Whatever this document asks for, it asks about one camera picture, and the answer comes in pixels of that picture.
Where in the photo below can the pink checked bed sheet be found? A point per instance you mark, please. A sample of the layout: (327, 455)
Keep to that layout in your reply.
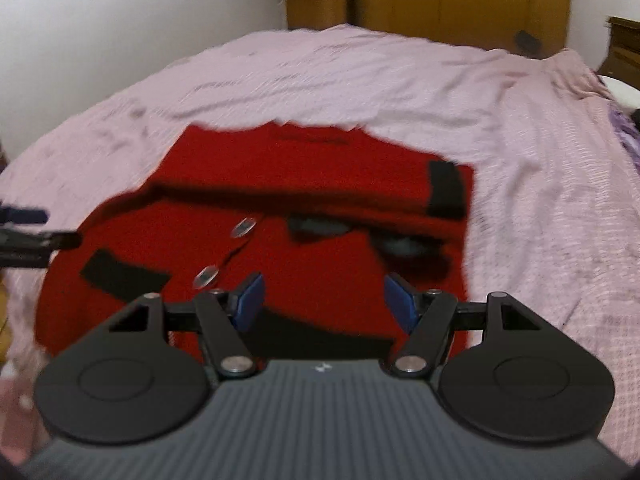
(350, 75)

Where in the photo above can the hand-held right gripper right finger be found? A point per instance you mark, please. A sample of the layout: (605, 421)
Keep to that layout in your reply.
(402, 305)

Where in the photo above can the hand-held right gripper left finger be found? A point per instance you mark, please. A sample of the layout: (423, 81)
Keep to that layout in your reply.
(250, 302)

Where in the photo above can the purple cloth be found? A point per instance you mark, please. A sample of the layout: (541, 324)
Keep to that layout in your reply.
(625, 130)

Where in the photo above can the wooden headboard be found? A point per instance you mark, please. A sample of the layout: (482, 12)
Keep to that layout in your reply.
(622, 45)

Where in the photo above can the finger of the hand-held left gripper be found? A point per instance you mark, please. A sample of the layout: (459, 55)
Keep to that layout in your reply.
(22, 216)
(30, 247)

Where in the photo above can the black jacket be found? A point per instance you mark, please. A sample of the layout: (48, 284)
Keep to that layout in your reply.
(636, 120)

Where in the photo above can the white pillow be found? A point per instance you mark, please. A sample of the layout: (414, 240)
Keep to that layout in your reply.
(622, 92)

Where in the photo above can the red knitted sweater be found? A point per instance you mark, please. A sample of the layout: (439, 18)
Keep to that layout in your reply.
(225, 175)

